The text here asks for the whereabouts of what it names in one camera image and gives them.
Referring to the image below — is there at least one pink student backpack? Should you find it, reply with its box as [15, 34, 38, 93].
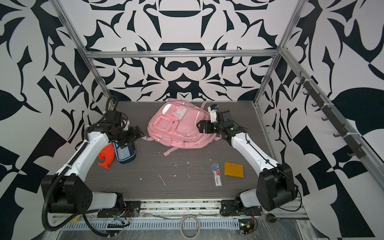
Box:
[142, 99, 221, 156]

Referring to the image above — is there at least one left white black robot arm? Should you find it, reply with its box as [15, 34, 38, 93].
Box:
[41, 96, 144, 232]

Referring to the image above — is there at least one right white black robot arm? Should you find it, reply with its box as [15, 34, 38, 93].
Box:
[197, 104, 302, 212]

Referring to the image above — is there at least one red monster plush toy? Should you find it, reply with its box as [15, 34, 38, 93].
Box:
[98, 144, 115, 170]

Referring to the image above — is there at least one blue pencil case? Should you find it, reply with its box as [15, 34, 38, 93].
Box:
[113, 143, 136, 164]

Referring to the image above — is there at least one clear pen refill box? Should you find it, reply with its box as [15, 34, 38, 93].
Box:
[212, 164, 222, 187]

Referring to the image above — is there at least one yellow tape piece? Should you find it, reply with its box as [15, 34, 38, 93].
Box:
[69, 216, 81, 224]

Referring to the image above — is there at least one roll of clear tape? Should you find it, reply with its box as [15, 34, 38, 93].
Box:
[180, 215, 201, 240]

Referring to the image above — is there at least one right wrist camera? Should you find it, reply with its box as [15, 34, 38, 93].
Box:
[208, 104, 219, 123]

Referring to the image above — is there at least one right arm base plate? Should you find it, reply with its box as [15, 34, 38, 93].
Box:
[220, 199, 263, 217]

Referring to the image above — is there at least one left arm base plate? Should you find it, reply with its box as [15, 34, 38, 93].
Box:
[97, 201, 142, 218]

